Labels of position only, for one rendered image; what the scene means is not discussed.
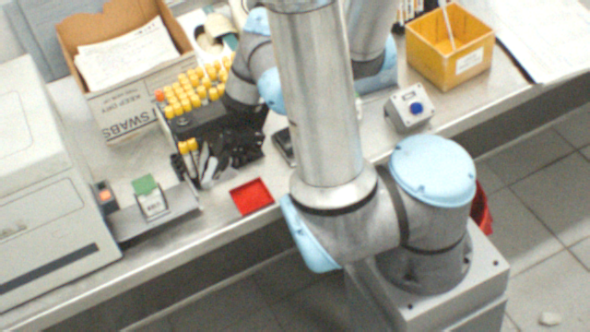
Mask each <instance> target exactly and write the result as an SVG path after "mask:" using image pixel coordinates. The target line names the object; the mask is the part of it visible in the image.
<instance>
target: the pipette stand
mask: <svg viewBox="0 0 590 332"><path fill-rule="evenodd" d="M395 57H397V60H395V65H394V67H393V68H392V69H390V70H388V71H385V72H382V73H381V74H379V75H378V76H376V77H365V78H363V79H360V80H356V81H353V82H354V90H355V91H356V92H357V93H358V94H359V96H360V100H361V102H362V103H364V102H367V101H373V100H376V99H379V98H381V97H384V96H388V95H391V94H394V93H397V92H399V91H401V88H400V87H399V84H398V56H397V53H396V54H395Z"/></svg>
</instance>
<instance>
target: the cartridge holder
mask: <svg viewBox="0 0 590 332"><path fill-rule="evenodd" d="M271 139H272V141H273V142H274V144H275V145H276V147H277V149H278V151H279V152H280V154H281V155H282V157H283V158H284V160H286V161H287V162H288V164H289V166H290V167H292V166H294V165H296V161H295V157H294V151H293V146H292V141H291V136H290V131H289V126H286V127H283V128H281V130H278V131H276V132H275V133H274V135H272V136H271Z"/></svg>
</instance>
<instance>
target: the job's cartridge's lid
mask: <svg viewBox="0 0 590 332"><path fill-rule="evenodd" d="M131 184H132V186H133V187H134V190H135V192H136V196H142V195H143V194H144V196H149V194H151V193H153V191H152V190H153V189H155V188H158V187H157V184H156V182H155V180H154V178H153V176H152V174H151V173H150V174H148V175H145V176H142V177H140V178H138V179H135V180H134V181H132V182H131Z"/></svg>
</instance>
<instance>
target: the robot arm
mask: <svg viewBox="0 0 590 332"><path fill-rule="evenodd" d="M257 1H259V2H261V3H263V4H265V7H257V8H254V9H252V10H251V11H250V13H249V16H248V18H247V20H246V23H245V25H244V27H242V36H241V38H240V42H238V45H237V48H236V51H235V54H234V56H233V59H232V62H231V66H230V71H229V73H228V76H227V79H226V82H225V85H224V87H225V89H224V91H223V94H222V99H220V100H216V101H212V102H210V103H208V104H205V105H203V107H200V108H198V109H194V110H192V111H190V112H187V113H183V114H181V115H178V116H176V117H173V118H171V119H170V125H171V128H172V131H173V133H174V134H175V135H176V137H177V139H178V140H179V141H180V142H182V143H183V142H185V141H188V140H190V139H192V138H195V137H198V136H202V135H203V136H202V141H201V148H200V166H199V168H200V182H201V185H202V187H203V188H204V190H207V189H209V188H211V187H212V186H213V185H214V184H216V183H220V182H225V181H228V180H232V179H234V178H235V177H236V176H237V174H238V172H237V170H235V169H233V168H231V163H232V158H231V157H230V156H235V157H246V156H247V157H246V159H257V158H258V155H259V153H260V149H261V147H262V145H263V143H265V140H266V134H265V132H263V126H265V124H266V120H267V117H268V115H269V113H270V110H271V111H272V112H274V113H276V114H278V115H281V116H287V117H288V122H289V131H290V136H291V141H292V146H293V151H294V157H295V161H296V166H297V167H296V168H295V169H294V172H293V173H292V174H291V176H290V178H289V191H290V194H289V193H287V194H285V195H283V196H282V197H281V198H280V199H279V200H278V202H279V205H280V207H281V210H282V213H283V216H284V218H286V221H287V223H288V225H289V228H290V230H291V232H292V236H293V238H294V240H295V242H296V244H297V246H298V248H299V250H300V252H301V256H302V258H303V260H304V262H305V264H307V266H308V267H309V269H311V270H312V271H314V272H320V273H321V272H325V271H329V270H332V269H335V268H339V269H340V268H342V267H343V266H345V265H348V264H352V263H354V262H357V261H360V260H362V259H365V258H368V256H371V255H376V261H377V264H378V267H379V268H380V270H381V272H382V273H383V275H384V276H385V277H386V278H387V279H388V280H389V281H390V282H391V283H392V285H393V286H395V287H396V288H398V289H400V290H402V291H405V292H408V293H411V294H415V295H421V296H432V295H439V294H443V293H446V292H447V291H448V290H450V289H452V288H455V287H456V286H458V285H459V284H460V283H461V282H462V281H463V280H464V279H465V277H466V276H467V274H468V272H469V269H470V266H471V262H472V257H473V245H472V240H471V237H470V235H469V232H468V229H467V227H466V225H467V221H468V215H469V210H470V206H471V200H473V198H474V196H475V193H476V168H475V164H474V162H473V161H472V159H471V157H469V156H468V155H467V153H466V152H465V151H464V149H463V148H462V147H460V146H459V145H458V144H456V143H455V142H454V141H452V140H447V139H444V138H443V137H442V136H434V135H417V136H410V137H407V138H405V139H403V140H402V141H400V142H399V143H398V144H397V145H396V146H395V150H394V151H392V152H391V154H390V156H389V160H388V161H386V162H383V163H380V164H377V165H373V163H372V162H371V161H369V160H367V159H366V158H364V157H362V151H361V143H360V128H359V120H358V113H357V104H356V98H355V90H354V82H353V81H356V80H360V79H363V78H366V77H376V76H378V75H379V74H381V73H382V72H385V71H388V70H390V69H392V68H393V67H394V65H395V60H397V57H395V54H396V53H397V51H396V50H395V43H394V40H393V36H392V34H391V32H390V30H391V28H392V25H393V22H394V20H395V15H396V12H397V9H398V6H399V4H400V1H401V0H344V1H343V0H257ZM255 133H258V134H261V135H256V134H255ZM254 142H261V143H260V146H259V148H258V151H257V153H251V151H254V149H255V145H254Z"/></svg>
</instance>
